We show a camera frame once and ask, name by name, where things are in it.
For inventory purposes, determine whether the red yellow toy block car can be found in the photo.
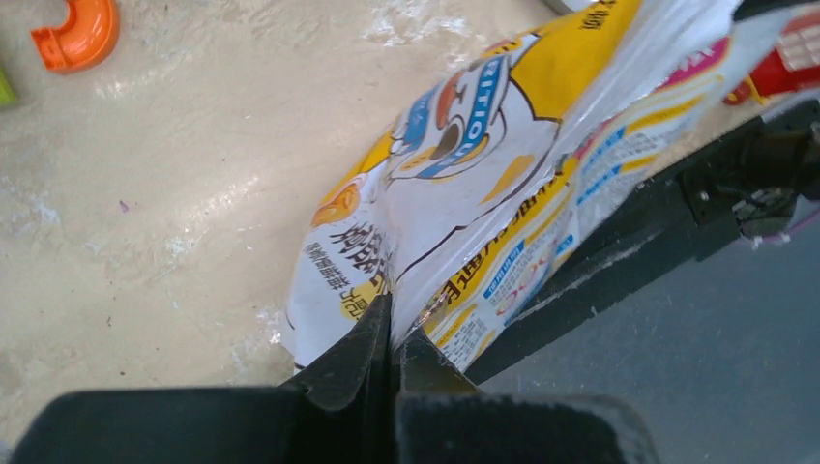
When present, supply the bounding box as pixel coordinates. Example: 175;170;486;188
723;4;819;105

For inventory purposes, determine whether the orange green toy block piece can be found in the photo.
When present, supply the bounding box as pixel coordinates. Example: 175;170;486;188
1;0;122;109

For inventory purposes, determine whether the pet food bag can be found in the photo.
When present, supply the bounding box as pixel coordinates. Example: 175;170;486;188
281;1;817;369

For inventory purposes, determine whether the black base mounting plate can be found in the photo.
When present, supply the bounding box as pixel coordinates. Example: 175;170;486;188
464;96;820;386

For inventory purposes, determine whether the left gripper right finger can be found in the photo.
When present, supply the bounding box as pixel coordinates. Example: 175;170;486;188
392;331;659;463

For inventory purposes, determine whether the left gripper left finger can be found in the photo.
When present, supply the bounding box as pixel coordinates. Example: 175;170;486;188
9;296;392;463

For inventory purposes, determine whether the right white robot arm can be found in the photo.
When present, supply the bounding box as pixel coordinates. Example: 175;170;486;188
676;92;819;247

